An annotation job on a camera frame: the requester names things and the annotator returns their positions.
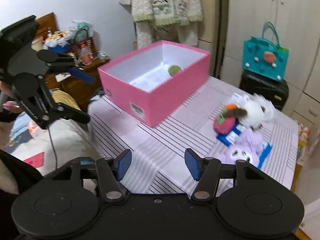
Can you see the green soft egg ball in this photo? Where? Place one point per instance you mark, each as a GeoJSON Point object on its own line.
{"type": "Point", "coordinates": [174, 69]}

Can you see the person left hand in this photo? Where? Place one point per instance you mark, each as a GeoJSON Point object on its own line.
{"type": "Point", "coordinates": [11, 106]}

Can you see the cream knitted cardigan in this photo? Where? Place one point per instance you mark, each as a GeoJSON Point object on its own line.
{"type": "Point", "coordinates": [171, 20]}

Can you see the pink plush strawberry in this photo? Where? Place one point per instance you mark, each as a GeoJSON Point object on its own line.
{"type": "Point", "coordinates": [223, 125]}

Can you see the orange soft ball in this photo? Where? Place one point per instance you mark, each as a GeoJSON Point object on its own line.
{"type": "Point", "coordinates": [231, 107]}

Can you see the striped pink table cloth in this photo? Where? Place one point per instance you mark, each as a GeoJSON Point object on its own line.
{"type": "Point", "coordinates": [158, 153]}

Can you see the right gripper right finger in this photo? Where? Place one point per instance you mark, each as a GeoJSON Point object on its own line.
{"type": "Point", "coordinates": [206, 172]}

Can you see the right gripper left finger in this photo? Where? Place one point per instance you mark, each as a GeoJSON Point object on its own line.
{"type": "Point", "coordinates": [110, 172]}

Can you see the beige wardrobe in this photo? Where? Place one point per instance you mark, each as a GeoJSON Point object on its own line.
{"type": "Point", "coordinates": [292, 23]}

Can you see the black suitcase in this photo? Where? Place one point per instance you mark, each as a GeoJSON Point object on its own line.
{"type": "Point", "coordinates": [276, 92]}

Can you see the blue white tissue pack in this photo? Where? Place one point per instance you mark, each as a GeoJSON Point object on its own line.
{"type": "Point", "coordinates": [229, 139]}

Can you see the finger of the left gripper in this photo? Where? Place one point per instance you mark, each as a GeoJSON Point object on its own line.
{"type": "Point", "coordinates": [67, 112]}
{"type": "Point", "coordinates": [58, 63]}

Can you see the pink storage box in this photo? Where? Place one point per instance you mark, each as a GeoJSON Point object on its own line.
{"type": "Point", "coordinates": [139, 82]}

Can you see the teal felt handbag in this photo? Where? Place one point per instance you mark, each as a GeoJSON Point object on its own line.
{"type": "Point", "coordinates": [262, 56]}

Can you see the white plush dog toy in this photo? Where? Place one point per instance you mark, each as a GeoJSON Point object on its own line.
{"type": "Point", "coordinates": [252, 110]}

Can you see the purple plush doll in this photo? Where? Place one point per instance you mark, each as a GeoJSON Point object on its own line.
{"type": "Point", "coordinates": [247, 146]}

